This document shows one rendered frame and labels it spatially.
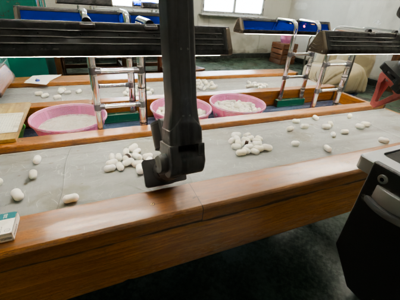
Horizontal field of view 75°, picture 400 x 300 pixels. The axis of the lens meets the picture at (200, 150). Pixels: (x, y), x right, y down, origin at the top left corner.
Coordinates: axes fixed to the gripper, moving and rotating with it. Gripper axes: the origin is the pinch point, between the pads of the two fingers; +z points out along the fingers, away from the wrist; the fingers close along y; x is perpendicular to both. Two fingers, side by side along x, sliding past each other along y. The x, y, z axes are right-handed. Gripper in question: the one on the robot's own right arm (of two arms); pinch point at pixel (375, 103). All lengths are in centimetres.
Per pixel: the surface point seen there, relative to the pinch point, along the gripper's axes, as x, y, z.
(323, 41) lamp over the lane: -33.9, -16.5, 7.8
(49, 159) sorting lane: -25, 72, 42
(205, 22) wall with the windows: -469, -212, 265
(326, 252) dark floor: 25, -51, 99
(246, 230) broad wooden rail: 12.0, 25.2, 33.7
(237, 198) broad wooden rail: 6.1, 29.7, 23.1
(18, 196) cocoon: -10, 77, 32
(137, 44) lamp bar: -34, 46, 9
